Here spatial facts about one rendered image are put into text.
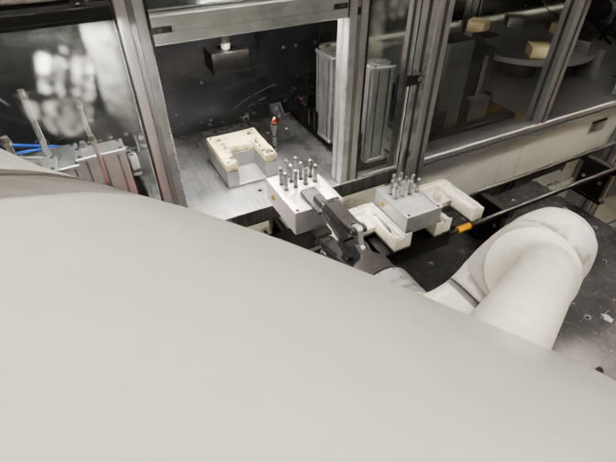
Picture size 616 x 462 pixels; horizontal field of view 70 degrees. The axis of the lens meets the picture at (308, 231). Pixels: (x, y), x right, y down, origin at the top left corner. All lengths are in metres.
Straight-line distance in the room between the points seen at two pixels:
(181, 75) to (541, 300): 1.10
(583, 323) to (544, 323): 0.89
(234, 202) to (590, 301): 0.91
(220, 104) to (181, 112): 0.12
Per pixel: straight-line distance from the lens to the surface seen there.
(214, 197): 1.06
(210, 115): 1.35
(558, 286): 0.41
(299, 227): 0.77
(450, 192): 1.17
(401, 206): 1.00
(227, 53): 1.03
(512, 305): 0.34
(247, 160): 1.16
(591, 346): 1.21
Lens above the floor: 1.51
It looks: 40 degrees down
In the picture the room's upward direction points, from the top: straight up
